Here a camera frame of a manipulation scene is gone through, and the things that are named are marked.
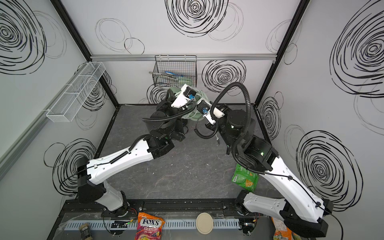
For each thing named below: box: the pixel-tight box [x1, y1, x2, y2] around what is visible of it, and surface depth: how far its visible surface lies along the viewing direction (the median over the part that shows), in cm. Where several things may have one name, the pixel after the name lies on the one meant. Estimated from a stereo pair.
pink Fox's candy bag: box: [135, 212, 166, 240], surface depth 67 cm
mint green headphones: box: [169, 87, 183, 97], surface depth 56 cm
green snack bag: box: [231, 163, 259, 193], surface depth 82 cm
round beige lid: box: [196, 212, 214, 235], surface depth 66 cm
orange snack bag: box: [271, 217, 302, 240], surface depth 66 cm
